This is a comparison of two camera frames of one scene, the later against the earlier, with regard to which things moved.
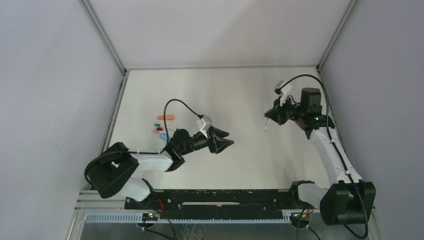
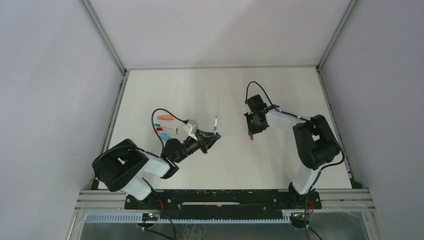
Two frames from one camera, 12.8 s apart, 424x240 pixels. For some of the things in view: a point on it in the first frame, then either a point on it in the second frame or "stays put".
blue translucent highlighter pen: [163, 136] stays put
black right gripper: [281, 114] -> [253, 122]
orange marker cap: [167, 117] stays put
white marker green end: [168, 126] stays put
